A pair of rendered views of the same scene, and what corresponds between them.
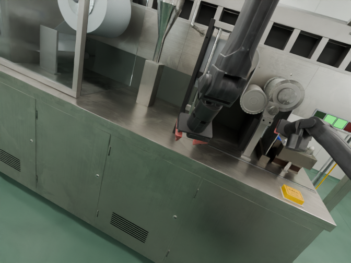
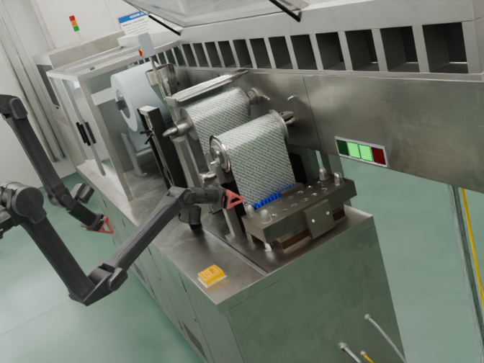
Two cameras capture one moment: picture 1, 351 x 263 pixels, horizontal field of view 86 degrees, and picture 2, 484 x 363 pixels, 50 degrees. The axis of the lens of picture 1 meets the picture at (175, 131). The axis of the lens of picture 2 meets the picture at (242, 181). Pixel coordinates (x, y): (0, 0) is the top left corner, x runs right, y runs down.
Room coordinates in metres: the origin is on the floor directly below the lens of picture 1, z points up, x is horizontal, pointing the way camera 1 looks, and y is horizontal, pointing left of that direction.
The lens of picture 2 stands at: (-0.02, -2.00, 1.82)
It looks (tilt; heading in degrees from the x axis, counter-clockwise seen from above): 21 degrees down; 57
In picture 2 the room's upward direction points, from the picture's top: 18 degrees counter-clockwise
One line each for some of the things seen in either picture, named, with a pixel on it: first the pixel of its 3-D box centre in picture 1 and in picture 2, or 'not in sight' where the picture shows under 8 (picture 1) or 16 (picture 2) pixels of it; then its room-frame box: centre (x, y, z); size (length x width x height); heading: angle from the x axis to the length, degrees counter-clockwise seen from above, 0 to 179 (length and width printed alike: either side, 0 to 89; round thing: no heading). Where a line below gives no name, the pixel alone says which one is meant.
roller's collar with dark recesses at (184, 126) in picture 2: not in sight; (183, 127); (0.97, -0.18, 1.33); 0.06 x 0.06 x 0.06; 79
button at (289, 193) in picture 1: (292, 194); (211, 274); (0.68, -0.55, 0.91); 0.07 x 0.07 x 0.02; 79
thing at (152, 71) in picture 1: (155, 59); (182, 135); (1.19, 0.25, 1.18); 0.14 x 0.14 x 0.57
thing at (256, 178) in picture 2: (279, 120); (265, 176); (1.05, -0.52, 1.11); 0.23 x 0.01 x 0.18; 169
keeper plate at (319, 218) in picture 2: not in sight; (320, 219); (1.06, -0.74, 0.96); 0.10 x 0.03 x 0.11; 169
